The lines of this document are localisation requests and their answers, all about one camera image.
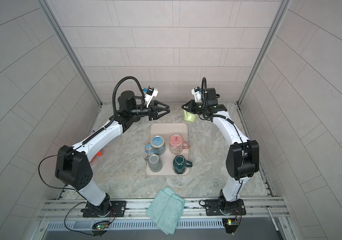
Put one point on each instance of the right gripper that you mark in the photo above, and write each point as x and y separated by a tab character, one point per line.
194	108

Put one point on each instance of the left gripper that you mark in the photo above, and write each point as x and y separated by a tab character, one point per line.
151	112

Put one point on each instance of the light green mug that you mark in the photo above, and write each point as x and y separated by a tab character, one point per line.
189	117

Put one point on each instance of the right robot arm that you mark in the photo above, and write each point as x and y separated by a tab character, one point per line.
243	156

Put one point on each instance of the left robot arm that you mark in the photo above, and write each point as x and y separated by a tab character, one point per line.
130	104

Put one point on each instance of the blue butterfly mug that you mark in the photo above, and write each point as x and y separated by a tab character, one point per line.
156	146

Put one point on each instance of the pink ghost mug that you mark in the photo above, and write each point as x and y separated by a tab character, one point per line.
177	144

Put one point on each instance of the grey mug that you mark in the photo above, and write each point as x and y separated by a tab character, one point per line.
154	162

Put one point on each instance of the dark green mug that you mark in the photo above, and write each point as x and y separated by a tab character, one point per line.
180	164

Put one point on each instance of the beige tray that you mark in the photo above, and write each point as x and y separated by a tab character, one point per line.
165	130

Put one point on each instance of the red shark plush toy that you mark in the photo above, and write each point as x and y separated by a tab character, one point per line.
98	154

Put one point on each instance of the teal folded cloth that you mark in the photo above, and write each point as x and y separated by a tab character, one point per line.
166	210

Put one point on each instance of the right circuit board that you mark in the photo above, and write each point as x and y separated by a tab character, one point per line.
230	225

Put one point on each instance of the circuit board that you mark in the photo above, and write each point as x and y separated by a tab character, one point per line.
230	225
101	226

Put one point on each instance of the left circuit board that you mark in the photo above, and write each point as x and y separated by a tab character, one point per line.
101	226

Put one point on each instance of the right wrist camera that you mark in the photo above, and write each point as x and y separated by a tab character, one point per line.
198	94

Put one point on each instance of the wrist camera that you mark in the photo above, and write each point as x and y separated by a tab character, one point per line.
150	93
198	94

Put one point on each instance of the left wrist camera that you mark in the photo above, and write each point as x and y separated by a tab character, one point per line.
150	93

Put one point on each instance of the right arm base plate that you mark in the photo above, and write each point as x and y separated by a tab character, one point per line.
221	207

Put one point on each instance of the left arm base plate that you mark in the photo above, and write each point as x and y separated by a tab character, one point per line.
105	209

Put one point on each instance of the aluminium rail frame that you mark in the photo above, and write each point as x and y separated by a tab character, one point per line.
142	209

